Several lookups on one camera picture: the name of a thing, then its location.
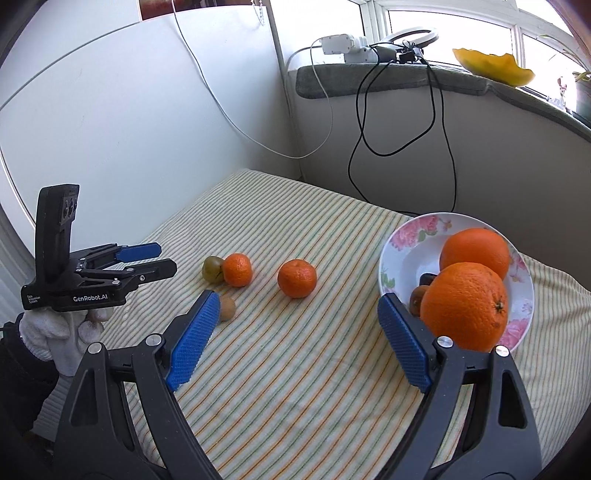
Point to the green round fruit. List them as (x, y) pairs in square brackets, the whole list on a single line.
[(211, 269)]

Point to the large orange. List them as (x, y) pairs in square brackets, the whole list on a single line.
[(464, 307)]

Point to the yellow dish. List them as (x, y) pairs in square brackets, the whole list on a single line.
[(494, 67)]

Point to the small oval mandarin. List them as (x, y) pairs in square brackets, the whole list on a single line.
[(238, 270)]

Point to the person's left forearm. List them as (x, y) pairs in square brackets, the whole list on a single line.
[(23, 383)]

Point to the dark round fruit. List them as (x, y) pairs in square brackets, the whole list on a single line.
[(427, 279)]

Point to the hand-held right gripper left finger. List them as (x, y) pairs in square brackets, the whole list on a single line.
[(194, 341)]

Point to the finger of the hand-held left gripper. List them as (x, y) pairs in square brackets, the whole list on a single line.
[(138, 251), (157, 267)]

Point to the white power strip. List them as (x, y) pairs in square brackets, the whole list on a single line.
[(344, 46)]

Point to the tan round fruit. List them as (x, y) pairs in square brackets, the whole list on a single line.
[(227, 308)]

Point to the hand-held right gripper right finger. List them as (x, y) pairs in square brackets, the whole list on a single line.
[(406, 346)]

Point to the white floral plate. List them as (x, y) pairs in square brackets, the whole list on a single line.
[(411, 249)]

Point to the small orange kumquat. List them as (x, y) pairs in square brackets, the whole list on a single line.
[(418, 300)]

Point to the round mandarin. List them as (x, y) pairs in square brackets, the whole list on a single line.
[(297, 278)]

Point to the striped tablecloth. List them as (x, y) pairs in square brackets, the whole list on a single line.
[(300, 369)]

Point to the medium orange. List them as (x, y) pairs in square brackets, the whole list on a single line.
[(475, 254)]

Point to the person's left hand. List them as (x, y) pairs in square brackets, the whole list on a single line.
[(51, 337)]

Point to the small figurine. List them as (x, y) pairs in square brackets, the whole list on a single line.
[(562, 92)]

